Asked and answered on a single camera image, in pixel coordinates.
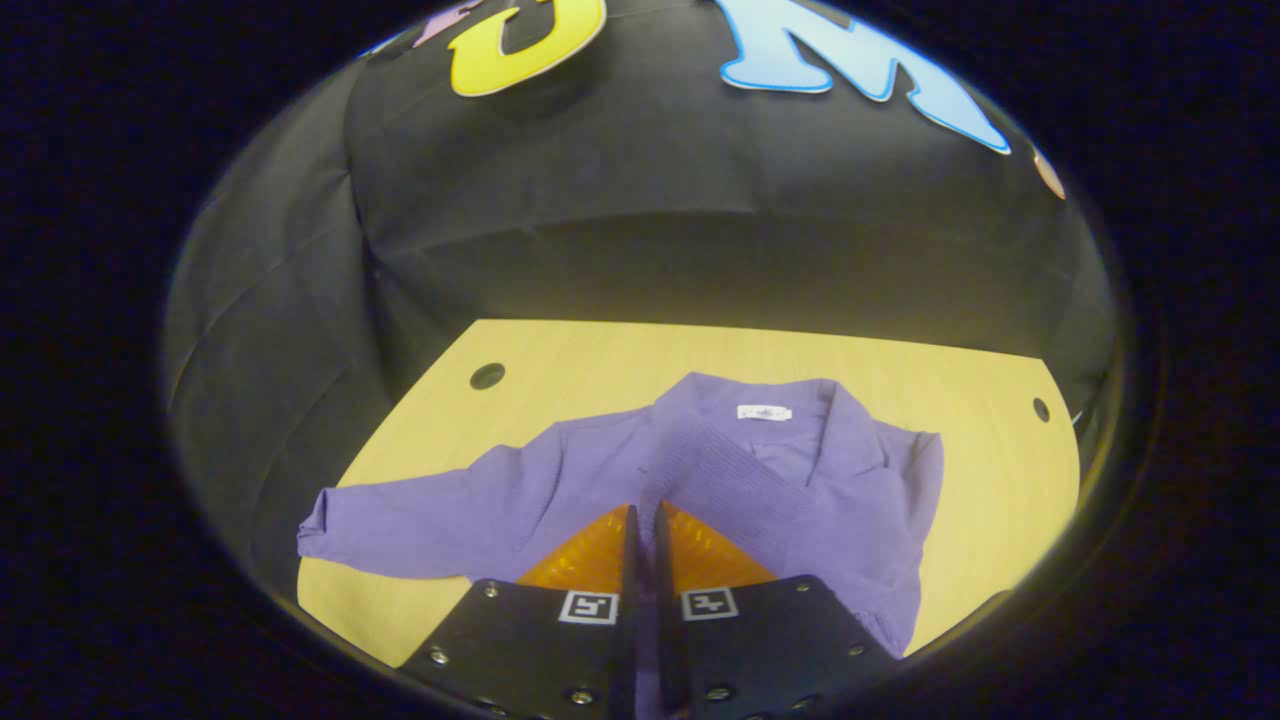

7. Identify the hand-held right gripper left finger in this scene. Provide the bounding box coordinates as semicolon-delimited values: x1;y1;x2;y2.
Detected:
400;503;641;720

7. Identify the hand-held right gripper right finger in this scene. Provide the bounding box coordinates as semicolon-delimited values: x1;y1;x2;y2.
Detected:
652;500;901;720

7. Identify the purple collared shirt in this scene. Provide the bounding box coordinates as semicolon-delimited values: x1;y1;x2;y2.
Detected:
297;372;946;720

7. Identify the black backdrop cloth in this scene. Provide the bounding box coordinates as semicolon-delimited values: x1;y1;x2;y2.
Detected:
165;0;1116;601

